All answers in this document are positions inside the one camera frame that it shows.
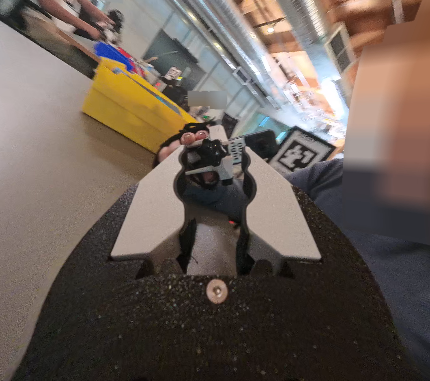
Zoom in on dark wall screen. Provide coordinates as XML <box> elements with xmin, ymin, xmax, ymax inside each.
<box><xmin>146</xmin><ymin>29</ymin><xmax>206</xmax><ymax>87</ymax></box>

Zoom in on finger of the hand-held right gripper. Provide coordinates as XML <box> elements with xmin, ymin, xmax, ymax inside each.
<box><xmin>183</xmin><ymin>125</ymin><xmax>231</xmax><ymax>150</ymax></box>
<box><xmin>185</xmin><ymin>155</ymin><xmax>234</xmax><ymax>186</ymax></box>

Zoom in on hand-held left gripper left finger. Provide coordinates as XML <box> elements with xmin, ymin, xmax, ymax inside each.
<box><xmin>110</xmin><ymin>146</ymin><xmax>198</xmax><ymax>275</ymax></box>

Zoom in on wooden office desk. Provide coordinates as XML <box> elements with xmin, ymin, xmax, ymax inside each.
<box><xmin>55</xmin><ymin>27</ymin><xmax>101</xmax><ymax>62</ymax></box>

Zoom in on red plastic bin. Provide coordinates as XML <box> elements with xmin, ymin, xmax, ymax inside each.
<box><xmin>119</xmin><ymin>48</ymin><xmax>139</xmax><ymax>73</ymax></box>

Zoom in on yellow plastic bin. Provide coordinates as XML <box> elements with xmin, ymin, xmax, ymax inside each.
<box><xmin>82</xmin><ymin>56</ymin><xmax>199</xmax><ymax>154</ymax></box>

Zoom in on person's right forearm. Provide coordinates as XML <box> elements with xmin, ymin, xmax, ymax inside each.
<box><xmin>185</xmin><ymin>159</ymin><xmax>343</xmax><ymax>225</ymax></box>

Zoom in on white duct vent grille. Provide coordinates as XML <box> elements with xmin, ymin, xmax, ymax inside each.
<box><xmin>233</xmin><ymin>66</ymin><xmax>252</xmax><ymax>84</ymax></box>

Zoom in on silver ventilation duct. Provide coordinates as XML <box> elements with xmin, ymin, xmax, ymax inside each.
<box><xmin>128</xmin><ymin>0</ymin><xmax>293</xmax><ymax>109</ymax></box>

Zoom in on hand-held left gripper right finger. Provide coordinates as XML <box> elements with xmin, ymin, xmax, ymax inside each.
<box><xmin>236</xmin><ymin>147</ymin><xmax>322</xmax><ymax>275</ymax></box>

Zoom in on large framed marker sign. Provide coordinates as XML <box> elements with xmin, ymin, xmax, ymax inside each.
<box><xmin>269</xmin><ymin>126</ymin><xmax>337</xmax><ymax>176</ymax></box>

